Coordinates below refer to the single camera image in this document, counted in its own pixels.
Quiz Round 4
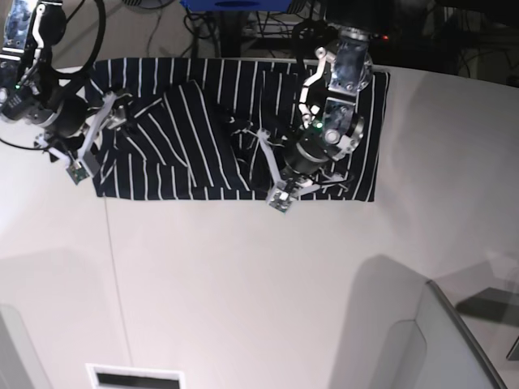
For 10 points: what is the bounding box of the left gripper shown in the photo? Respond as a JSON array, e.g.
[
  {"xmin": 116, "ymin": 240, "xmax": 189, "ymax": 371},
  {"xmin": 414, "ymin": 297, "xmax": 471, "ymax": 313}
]
[{"xmin": 257, "ymin": 129, "xmax": 353, "ymax": 214}]

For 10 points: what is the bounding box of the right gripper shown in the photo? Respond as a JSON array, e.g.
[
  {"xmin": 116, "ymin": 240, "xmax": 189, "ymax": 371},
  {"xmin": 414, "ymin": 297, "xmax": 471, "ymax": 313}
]
[{"xmin": 26, "ymin": 92, "xmax": 130, "ymax": 185}]

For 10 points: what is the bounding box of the navy white striped t-shirt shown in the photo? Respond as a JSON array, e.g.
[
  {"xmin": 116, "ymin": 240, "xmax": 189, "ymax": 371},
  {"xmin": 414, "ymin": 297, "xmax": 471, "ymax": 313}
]
[{"xmin": 83, "ymin": 57, "xmax": 391, "ymax": 203}]

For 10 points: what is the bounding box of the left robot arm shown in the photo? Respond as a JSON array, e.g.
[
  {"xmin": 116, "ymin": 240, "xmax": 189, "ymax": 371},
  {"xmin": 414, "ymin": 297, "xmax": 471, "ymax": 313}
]
[{"xmin": 256, "ymin": 1, "xmax": 394, "ymax": 213}]

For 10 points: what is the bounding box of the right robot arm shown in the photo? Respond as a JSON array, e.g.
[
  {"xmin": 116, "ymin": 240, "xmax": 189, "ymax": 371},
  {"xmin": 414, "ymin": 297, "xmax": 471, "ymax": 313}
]
[{"xmin": 1, "ymin": 1, "xmax": 131, "ymax": 183}]

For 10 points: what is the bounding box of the blue box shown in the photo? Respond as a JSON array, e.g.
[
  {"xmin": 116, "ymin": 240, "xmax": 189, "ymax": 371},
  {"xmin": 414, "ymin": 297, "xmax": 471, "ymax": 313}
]
[{"xmin": 180, "ymin": 0, "xmax": 291, "ymax": 12}]

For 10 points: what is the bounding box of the grey monitor edge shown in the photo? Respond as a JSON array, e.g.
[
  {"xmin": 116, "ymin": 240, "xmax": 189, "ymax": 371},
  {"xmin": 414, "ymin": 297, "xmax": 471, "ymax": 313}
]
[{"xmin": 427, "ymin": 280, "xmax": 507, "ymax": 388}]

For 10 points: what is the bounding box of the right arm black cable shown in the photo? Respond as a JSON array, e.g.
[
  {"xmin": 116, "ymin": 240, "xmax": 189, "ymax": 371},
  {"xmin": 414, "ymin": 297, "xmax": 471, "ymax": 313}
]
[{"xmin": 50, "ymin": 0, "xmax": 107, "ymax": 80}]

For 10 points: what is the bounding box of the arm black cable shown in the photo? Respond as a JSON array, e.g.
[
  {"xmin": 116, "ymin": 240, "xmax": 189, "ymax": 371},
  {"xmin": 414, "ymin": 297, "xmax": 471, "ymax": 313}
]
[
  {"xmin": 291, "ymin": 19, "xmax": 329, "ymax": 66},
  {"xmin": 50, "ymin": 0, "xmax": 107, "ymax": 80}
]

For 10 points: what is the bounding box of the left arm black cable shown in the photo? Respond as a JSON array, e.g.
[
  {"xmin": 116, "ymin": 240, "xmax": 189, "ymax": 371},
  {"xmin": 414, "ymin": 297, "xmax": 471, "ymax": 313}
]
[{"xmin": 291, "ymin": 19, "xmax": 329, "ymax": 66}]

